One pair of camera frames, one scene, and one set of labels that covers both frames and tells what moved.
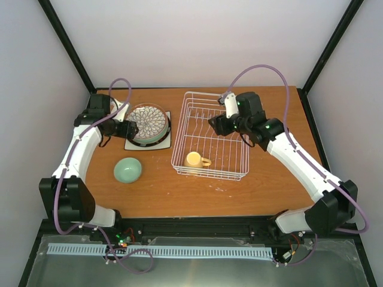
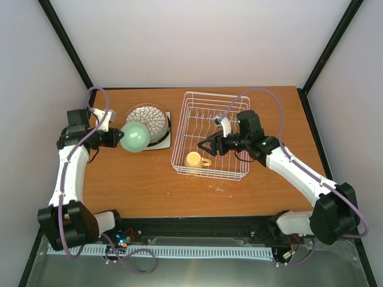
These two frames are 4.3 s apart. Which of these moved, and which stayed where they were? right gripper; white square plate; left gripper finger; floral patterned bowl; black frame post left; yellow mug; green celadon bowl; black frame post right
Moved: left gripper finger; right gripper; green celadon bowl
Stayed: yellow mug; black frame post left; black frame post right; white square plate; floral patterned bowl
